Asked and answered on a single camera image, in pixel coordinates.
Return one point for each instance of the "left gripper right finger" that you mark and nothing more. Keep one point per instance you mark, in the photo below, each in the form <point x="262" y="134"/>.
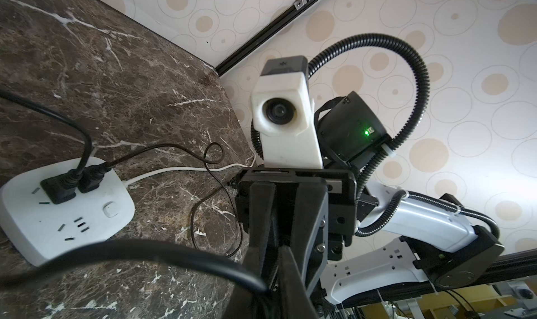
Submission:
<point x="292" y="298"/>

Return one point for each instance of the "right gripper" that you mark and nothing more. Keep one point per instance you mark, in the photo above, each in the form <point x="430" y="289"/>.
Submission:
<point x="314" y="210"/>

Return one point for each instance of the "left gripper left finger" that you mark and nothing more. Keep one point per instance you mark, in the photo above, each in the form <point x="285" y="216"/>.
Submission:
<point x="246" y="303"/>

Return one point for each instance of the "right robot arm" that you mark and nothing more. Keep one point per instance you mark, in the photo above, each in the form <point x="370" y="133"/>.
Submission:
<point x="400" y="235"/>

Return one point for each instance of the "white power strip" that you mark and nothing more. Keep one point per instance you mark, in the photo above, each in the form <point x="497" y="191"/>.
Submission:
<point x="41" y="230"/>

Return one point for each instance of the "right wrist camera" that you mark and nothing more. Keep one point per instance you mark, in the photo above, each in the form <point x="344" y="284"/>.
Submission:
<point x="283" y="115"/>

